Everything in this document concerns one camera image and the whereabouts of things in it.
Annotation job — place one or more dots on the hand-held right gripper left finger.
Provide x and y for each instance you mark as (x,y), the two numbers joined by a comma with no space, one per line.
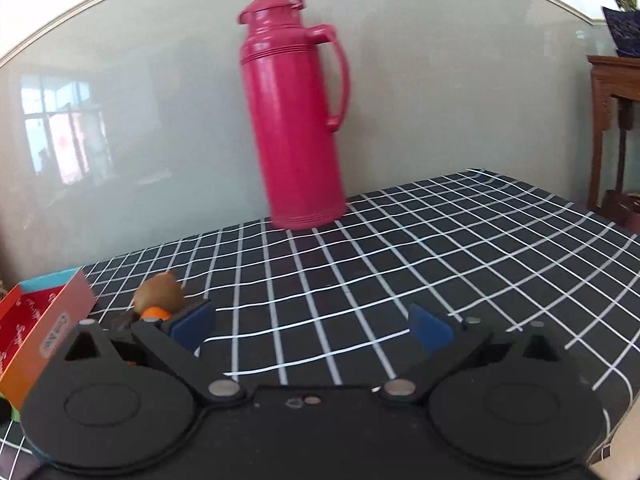
(192,324)

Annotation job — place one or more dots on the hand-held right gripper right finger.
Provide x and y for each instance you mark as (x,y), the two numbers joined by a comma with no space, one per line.
(430,331)

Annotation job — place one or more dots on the small orange fruit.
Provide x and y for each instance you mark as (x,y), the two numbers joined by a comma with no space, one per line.
(155,313)

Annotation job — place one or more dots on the brown kiwi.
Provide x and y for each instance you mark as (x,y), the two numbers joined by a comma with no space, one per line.
(160,292)

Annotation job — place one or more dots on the red cardboard box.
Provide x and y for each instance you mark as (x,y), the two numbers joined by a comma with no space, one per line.
(30,320)

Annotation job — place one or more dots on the dark brown fruit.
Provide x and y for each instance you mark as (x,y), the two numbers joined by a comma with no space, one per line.
(122,321)

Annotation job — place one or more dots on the black white checked tablecloth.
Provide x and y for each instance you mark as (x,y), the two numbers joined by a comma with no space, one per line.
(360,280)

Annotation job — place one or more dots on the pink thermos flask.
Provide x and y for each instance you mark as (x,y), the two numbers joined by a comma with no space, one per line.
(295,125)

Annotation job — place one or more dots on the dark red container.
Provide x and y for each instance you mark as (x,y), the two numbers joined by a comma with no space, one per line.
(622,210)

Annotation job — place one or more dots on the carved wooden stand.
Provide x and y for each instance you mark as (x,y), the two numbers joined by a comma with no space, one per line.
(602,110)

